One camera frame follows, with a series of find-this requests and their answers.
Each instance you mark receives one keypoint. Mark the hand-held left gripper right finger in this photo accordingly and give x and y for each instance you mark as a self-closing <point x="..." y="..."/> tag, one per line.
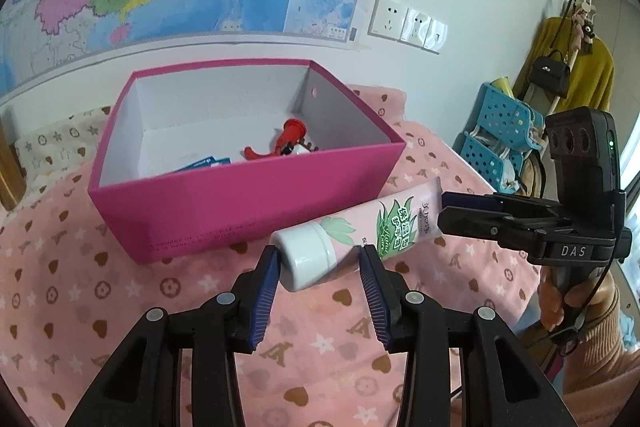
<point x="375" y="302"/>

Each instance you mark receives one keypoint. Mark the pink cardboard box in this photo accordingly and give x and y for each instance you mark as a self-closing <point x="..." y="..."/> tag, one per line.
<point x="225" y="212"/>

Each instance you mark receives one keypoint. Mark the white blue carton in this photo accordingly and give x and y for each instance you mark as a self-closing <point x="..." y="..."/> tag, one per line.
<point x="205" y="163"/>

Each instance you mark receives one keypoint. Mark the pink printed blanket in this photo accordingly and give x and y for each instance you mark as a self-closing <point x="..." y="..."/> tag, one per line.
<point x="125" y="297"/>

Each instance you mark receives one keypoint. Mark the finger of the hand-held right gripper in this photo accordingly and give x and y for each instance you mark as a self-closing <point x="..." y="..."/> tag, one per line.
<point x="475" y="200"/>
<point x="465" y="222"/>

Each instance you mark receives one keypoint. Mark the pink hand cream tube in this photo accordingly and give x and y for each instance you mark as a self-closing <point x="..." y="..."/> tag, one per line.
<point x="350" y="232"/>

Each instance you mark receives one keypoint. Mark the white wall socket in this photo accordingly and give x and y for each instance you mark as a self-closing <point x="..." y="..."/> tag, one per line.
<point x="387" y="17"/>
<point x="415" y="27"/>

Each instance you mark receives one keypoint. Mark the yellow cup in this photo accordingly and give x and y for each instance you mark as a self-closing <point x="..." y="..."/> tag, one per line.
<point x="501" y="86"/>

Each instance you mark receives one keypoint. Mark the yellow coat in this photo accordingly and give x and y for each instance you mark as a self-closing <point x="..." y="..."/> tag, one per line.
<point x="595" y="77"/>

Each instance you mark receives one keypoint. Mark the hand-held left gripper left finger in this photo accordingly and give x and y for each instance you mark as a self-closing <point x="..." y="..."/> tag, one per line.
<point x="265" y="297"/>

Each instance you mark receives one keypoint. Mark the black handbag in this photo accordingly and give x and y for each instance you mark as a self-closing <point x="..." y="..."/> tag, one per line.
<point x="550" y="74"/>

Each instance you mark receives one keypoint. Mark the person's right forearm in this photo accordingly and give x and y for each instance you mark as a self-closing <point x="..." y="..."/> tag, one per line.
<point x="595" y="367"/>

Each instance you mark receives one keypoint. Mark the person's right hand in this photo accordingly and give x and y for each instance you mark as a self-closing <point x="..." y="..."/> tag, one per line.
<point x="550" y="302"/>

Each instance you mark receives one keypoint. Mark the red corkscrew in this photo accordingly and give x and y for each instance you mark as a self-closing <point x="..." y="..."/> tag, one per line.
<point x="290" y="134"/>

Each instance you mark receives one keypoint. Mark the blue perforated storage basket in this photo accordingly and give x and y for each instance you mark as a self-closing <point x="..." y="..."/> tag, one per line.
<point x="505" y="117"/>
<point x="485" y="162"/>

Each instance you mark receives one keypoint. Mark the small plush toy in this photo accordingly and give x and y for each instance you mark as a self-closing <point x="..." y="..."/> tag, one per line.
<point x="582" y="29"/>

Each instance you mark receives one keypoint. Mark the white wall switch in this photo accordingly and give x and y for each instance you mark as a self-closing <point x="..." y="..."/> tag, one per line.
<point x="436" y="37"/>

